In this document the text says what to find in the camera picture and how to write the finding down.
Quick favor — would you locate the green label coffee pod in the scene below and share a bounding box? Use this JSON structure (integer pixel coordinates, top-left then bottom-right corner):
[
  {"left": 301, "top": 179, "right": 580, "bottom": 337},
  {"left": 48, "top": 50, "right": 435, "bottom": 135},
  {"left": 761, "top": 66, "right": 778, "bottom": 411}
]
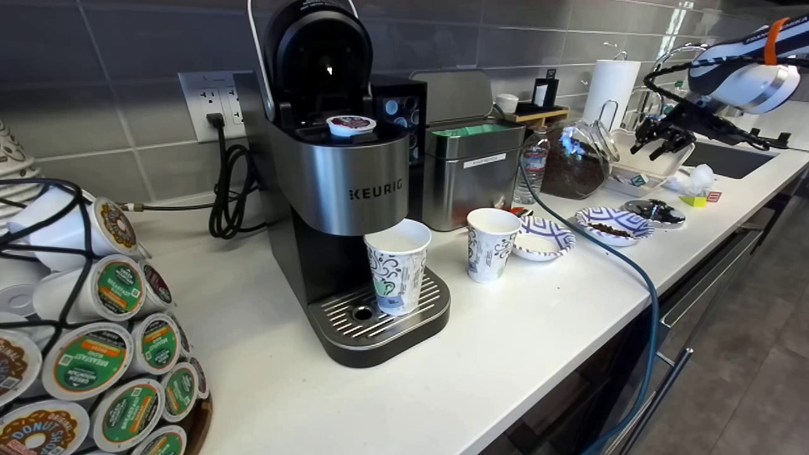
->
[
  {"left": 34, "top": 252, "right": 146, "bottom": 324},
  {"left": 130, "top": 310, "right": 184, "bottom": 380},
  {"left": 90, "top": 376, "right": 167, "bottom": 455},
  {"left": 160, "top": 360, "right": 203, "bottom": 425},
  {"left": 130, "top": 422, "right": 191, "bottom": 455},
  {"left": 41, "top": 322, "right": 138, "bottom": 403}
]

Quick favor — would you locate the cream paper takeaway box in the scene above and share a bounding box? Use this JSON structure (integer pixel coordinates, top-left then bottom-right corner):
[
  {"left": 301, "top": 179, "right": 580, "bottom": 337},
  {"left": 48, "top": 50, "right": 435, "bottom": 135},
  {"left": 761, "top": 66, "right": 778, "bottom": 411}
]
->
[{"left": 610, "top": 126, "right": 699, "bottom": 197}]

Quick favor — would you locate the blue floral paper cup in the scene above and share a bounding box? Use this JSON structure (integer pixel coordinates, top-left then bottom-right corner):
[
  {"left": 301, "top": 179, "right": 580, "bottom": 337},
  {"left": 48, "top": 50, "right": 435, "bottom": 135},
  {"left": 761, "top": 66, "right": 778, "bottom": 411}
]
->
[
  {"left": 363, "top": 217, "right": 435, "bottom": 318},
  {"left": 466, "top": 208, "right": 526, "bottom": 286}
]

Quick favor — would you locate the brown label coffee pod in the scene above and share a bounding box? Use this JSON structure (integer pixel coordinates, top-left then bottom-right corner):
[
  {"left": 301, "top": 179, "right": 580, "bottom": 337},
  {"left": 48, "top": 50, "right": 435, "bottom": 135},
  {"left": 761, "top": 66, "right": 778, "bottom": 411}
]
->
[
  {"left": 0, "top": 327, "right": 43, "bottom": 410},
  {"left": 11, "top": 184, "right": 145, "bottom": 260},
  {"left": 139, "top": 260, "right": 177, "bottom": 310},
  {"left": 0, "top": 398, "right": 91, "bottom": 455}
]

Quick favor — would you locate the black wire pod rack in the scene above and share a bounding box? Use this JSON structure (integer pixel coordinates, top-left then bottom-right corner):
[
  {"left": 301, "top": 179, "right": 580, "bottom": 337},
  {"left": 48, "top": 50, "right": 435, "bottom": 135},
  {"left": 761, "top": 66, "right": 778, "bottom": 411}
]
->
[{"left": 0, "top": 174, "right": 215, "bottom": 455}]

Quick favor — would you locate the white coffee pod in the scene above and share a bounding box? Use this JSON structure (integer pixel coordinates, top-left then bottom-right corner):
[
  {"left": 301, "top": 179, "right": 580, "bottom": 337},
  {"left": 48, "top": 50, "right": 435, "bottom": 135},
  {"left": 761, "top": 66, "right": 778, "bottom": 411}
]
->
[{"left": 325, "top": 111, "right": 379, "bottom": 140}]

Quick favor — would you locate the blue patterned plate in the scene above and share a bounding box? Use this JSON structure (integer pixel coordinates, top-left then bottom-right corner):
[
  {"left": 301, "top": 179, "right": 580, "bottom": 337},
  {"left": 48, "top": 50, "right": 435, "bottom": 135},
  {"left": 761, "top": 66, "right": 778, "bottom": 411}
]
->
[{"left": 574, "top": 204, "right": 652, "bottom": 250}]

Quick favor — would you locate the orange strap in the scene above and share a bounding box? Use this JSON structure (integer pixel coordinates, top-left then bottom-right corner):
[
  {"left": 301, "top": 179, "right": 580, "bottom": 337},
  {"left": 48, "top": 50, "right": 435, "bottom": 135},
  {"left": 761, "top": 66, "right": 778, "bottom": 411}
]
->
[{"left": 761, "top": 15, "right": 794, "bottom": 68}]

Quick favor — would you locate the small wooden tray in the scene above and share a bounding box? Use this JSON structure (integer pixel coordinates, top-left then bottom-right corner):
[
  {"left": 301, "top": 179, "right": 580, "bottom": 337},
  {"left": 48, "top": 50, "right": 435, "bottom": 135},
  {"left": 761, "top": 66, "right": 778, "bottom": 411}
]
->
[{"left": 503, "top": 103, "right": 569, "bottom": 126}]

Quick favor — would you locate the small clear glass jar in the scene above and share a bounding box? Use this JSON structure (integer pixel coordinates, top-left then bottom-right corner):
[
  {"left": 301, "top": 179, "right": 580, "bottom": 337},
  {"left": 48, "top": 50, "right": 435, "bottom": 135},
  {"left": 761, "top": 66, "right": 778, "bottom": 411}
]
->
[{"left": 519, "top": 135, "right": 551, "bottom": 208}]

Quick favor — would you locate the black bottle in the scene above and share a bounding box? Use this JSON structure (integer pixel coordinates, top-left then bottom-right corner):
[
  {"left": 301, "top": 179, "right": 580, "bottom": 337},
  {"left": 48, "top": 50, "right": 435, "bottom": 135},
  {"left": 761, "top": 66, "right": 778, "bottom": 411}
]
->
[{"left": 531, "top": 68, "right": 561, "bottom": 111}]

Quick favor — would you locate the brushed steel box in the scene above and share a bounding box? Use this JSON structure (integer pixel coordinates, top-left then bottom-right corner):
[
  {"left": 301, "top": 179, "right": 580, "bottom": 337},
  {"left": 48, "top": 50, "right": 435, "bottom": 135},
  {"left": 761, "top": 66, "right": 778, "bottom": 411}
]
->
[{"left": 411, "top": 68, "right": 497, "bottom": 128}]

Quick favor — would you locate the dark kitchen sink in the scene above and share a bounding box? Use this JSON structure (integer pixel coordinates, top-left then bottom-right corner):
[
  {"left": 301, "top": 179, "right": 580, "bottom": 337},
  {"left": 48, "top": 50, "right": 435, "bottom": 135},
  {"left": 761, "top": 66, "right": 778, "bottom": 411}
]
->
[{"left": 684, "top": 140, "right": 778, "bottom": 181}]

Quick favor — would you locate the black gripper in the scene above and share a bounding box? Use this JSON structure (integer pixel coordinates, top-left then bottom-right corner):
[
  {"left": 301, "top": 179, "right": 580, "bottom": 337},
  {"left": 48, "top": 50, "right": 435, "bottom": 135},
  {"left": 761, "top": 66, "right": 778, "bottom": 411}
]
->
[{"left": 631, "top": 99, "right": 737, "bottom": 162}]

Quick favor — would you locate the steel drawer handle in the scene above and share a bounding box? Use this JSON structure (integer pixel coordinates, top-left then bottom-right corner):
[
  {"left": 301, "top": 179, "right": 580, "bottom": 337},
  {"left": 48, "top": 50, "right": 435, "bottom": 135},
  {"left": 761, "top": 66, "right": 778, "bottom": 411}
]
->
[
  {"left": 658, "top": 226, "right": 766, "bottom": 331},
  {"left": 618, "top": 343, "right": 696, "bottom": 455}
]

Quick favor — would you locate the white paper towel roll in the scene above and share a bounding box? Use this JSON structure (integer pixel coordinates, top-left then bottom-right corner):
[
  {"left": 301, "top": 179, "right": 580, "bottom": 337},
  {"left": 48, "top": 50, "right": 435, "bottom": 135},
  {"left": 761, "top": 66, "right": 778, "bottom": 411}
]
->
[{"left": 581, "top": 56, "right": 642, "bottom": 135}]

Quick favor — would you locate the black box with blue display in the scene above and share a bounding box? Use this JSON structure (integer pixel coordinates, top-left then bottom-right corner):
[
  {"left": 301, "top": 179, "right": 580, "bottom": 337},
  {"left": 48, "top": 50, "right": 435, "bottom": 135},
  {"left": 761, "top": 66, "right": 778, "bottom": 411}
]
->
[{"left": 370, "top": 73, "right": 431, "bottom": 223}]

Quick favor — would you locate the crumpled white paper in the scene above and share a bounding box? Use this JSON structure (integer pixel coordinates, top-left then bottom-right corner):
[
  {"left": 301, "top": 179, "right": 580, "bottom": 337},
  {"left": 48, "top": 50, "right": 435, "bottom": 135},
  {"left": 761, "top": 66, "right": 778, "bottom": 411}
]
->
[{"left": 666, "top": 162, "right": 718, "bottom": 197}]

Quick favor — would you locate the small white cup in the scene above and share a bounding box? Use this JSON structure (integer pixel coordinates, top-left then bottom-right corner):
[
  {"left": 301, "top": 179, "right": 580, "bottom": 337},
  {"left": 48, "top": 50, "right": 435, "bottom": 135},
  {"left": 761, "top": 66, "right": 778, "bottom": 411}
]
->
[{"left": 493, "top": 92, "right": 522, "bottom": 119}]

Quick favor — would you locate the silver black Keurig coffee machine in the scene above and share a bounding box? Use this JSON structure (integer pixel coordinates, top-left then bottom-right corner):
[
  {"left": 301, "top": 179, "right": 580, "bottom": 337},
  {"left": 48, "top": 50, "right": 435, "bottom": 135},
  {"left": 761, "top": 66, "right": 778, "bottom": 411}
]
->
[{"left": 246, "top": 0, "right": 452, "bottom": 368}]

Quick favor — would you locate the white wall power outlet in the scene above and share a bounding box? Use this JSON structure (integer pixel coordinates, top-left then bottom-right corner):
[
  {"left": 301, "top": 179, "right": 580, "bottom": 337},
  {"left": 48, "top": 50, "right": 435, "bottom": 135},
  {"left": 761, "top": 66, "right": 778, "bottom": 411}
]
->
[{"left": 177, "top": 70, "right": 249, "bottom": 145}]

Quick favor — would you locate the silver metal tea tin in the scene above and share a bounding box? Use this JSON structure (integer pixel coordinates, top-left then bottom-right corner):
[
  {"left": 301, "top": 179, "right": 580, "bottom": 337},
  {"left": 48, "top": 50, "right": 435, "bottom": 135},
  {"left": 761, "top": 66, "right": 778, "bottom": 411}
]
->
[{"left": 419, "top": 122, "right": 526, "bottom": 232}]

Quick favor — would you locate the blue cable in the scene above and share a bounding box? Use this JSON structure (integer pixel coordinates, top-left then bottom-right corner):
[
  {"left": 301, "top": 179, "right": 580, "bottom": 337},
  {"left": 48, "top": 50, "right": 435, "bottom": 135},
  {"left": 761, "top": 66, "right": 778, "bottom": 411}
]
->
[{"left": 516, "top": 162, "right": 662, "bottom": 455}]

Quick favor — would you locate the black power cord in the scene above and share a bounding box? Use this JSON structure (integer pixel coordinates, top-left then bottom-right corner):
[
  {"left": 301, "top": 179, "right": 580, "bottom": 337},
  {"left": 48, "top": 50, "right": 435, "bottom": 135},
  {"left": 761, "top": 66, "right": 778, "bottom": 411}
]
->
[{"left": 206, "top": 111, "right": 274, "bottom": 240}]

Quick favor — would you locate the blue patterned bowl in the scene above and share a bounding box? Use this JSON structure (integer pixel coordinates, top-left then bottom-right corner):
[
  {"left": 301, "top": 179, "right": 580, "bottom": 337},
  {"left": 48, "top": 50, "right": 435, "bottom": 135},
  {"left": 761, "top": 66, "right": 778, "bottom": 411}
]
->
[{"left": 512, "top": 213, "right": 576, "bottom": 265}]

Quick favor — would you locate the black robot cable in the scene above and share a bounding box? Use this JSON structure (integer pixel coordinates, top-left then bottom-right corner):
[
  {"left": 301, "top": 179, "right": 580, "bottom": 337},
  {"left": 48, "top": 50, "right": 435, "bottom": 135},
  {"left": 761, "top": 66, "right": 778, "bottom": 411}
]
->
[{"left": 642, "top": 59, "right": 705, "bottom": 109}]

